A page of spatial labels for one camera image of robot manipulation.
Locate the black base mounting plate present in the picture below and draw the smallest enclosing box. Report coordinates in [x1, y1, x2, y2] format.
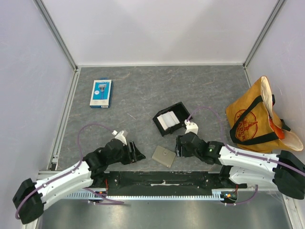
[91, 171, 247, 197]

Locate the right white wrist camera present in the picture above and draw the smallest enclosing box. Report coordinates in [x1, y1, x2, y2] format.
[184, 120, 199, 135]

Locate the white card stack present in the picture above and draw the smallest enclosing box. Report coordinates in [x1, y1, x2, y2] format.
[157, 111, 180, 130]

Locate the blue razor package box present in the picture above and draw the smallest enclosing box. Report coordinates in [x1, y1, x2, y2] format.
[90, 79, 113, 109]

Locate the grey slotted cable duct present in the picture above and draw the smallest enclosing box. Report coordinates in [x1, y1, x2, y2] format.
[63, 189, 234, 201]

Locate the grey card holder wallet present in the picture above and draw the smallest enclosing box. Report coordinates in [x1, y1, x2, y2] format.
[152, 146, 176, 168]

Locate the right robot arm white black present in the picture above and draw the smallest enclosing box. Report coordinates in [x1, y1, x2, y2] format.
[176, 132, 305, 200]

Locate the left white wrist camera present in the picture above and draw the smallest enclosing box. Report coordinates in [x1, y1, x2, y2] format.
[112, 130, 128, 146]

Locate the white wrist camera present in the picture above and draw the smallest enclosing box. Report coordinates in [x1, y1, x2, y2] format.
[184, 120, 199, 135]
[112, 130, 128, 146]

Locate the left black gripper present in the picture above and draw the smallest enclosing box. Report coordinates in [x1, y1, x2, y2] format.
[108, 140, 145, 165]

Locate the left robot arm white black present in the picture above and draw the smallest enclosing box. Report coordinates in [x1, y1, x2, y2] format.
[12, 139, 145, 225]

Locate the yellow tote bag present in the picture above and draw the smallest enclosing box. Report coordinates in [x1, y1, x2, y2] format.
[226, 76, 304, 153]

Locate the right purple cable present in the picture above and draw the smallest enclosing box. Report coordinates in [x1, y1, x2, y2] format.
[185, 106, 305, 206]

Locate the black plastic card box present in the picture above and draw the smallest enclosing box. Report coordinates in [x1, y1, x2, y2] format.
[152, 102, 190, 136]

